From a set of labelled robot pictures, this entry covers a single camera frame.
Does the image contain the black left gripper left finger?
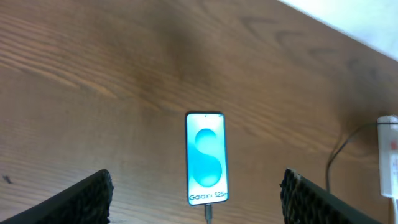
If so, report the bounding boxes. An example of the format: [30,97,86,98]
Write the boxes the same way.
[1,169,114,224]

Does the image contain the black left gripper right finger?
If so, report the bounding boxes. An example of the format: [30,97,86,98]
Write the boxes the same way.
[280,169,379,224]

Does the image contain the black USB charging cable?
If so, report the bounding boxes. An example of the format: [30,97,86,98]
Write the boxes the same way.
[203,121,398,224]

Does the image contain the blue Galaxy smartphone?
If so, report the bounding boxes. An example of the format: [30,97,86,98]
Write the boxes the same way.
[185,111,229,206]

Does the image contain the white charger plug adapter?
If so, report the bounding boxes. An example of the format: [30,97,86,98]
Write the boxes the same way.
[377,115,397,132]

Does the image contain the white power strip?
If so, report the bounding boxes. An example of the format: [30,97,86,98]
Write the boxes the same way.
[379,131,397,198]

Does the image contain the white power strip cord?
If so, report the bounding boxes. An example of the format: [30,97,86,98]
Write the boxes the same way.
[391,197,398,224]

